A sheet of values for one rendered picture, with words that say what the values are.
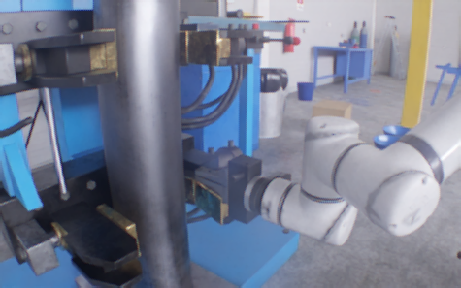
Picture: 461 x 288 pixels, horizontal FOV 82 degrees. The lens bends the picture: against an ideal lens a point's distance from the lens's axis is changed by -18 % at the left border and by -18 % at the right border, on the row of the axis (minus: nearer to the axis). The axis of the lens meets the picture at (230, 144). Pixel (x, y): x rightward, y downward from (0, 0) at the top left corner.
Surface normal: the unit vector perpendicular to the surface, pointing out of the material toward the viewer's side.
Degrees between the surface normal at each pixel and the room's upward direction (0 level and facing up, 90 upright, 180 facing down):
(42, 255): 90
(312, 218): 90
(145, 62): 90
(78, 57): 90
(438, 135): 38
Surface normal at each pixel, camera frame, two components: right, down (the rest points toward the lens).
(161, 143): 0.67, 0.25
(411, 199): 0.19, 0.28
